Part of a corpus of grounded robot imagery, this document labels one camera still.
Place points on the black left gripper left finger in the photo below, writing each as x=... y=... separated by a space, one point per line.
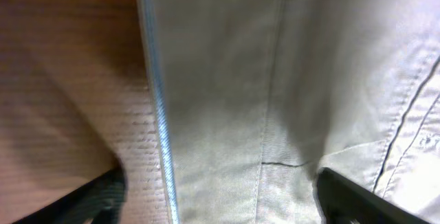
x=100 y=202

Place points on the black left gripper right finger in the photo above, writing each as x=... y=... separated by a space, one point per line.
x=343 y=201

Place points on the khaki shorts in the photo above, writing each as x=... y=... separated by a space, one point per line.
x=254 y=97

